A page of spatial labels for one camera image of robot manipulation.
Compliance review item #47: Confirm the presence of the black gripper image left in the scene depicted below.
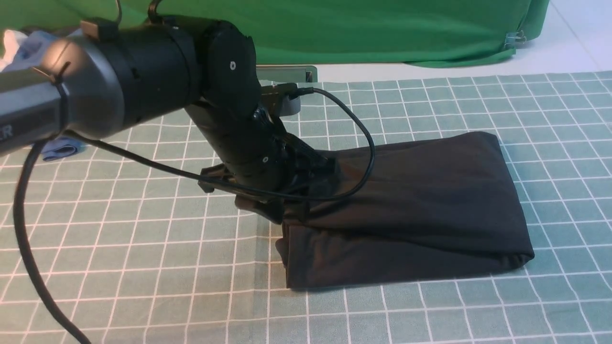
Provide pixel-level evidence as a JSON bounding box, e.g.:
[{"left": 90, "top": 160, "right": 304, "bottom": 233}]
[{"left": 186, "top": 101, "right": 340, "bottom": 225}]

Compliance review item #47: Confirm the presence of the dark gray long-sleeved shirt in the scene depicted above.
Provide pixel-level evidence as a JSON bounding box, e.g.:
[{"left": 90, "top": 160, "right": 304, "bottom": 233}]
[{"left": 276, "top": 131, "right": 535, "bottom": 290}]

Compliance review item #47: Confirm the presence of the green checkered table cloth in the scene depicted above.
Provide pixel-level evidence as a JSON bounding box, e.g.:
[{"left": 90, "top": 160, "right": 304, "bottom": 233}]
[{"left": 26, "top": 71, "right": 612, "bottom": 344}]

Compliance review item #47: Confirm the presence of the green backdrop cloth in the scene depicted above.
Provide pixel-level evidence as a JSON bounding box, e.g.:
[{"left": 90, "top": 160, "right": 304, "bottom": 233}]
[{"left": 0, "top": 0, "right": 550, "bottom": 68}]

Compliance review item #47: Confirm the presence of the metal binder clip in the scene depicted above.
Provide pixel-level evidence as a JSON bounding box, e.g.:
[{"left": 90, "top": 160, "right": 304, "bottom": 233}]
[{"left": 503, "top": 30, "right": 527, "bottom": 50}]

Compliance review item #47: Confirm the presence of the blue crumpled garment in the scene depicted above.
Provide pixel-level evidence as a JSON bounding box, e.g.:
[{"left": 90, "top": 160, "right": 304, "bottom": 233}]
[{"left": 8, "top": 31, "right": 84, "bottom": 161}]

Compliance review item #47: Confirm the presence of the white crumpled garment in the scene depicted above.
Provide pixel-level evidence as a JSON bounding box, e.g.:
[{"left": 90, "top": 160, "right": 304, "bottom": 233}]
[{"left": 0, "top": 29, "right": 28, "bottom": 72}]

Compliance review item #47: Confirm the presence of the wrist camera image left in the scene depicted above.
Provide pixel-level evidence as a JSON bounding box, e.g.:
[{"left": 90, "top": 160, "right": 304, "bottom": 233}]
[{"left": 262, "top": 83, "right": 314, "bottom": 118}]

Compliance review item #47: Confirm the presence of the black cable image left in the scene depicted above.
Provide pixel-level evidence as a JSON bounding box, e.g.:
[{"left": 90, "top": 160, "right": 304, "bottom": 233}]
[{"left": 13, "top": 0, "right": 376, "bottom": 344}]

